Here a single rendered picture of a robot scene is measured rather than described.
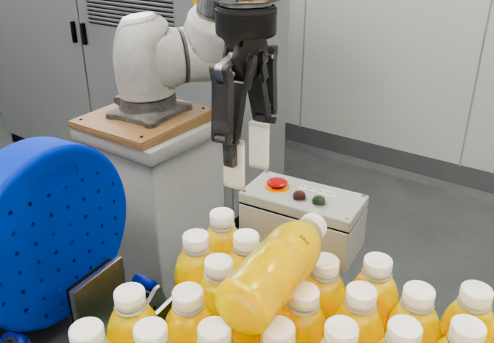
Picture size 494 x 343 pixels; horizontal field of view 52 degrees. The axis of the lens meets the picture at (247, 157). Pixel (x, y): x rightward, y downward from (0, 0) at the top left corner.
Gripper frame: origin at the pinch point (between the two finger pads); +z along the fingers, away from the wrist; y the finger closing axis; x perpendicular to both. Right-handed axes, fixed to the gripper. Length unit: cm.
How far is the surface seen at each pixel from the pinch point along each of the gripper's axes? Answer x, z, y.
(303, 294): 12.4, 12.6, 8.0
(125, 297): -6.3, 12.5, 19.2
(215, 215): -7.1, 12.5, -2.5
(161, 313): -10.6, 25.1, 8.3
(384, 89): -49, 68, -266
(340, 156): -74, 120, -264
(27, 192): -24.2, 3.6, 17.0
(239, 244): -0.3, 13.1, 1.9
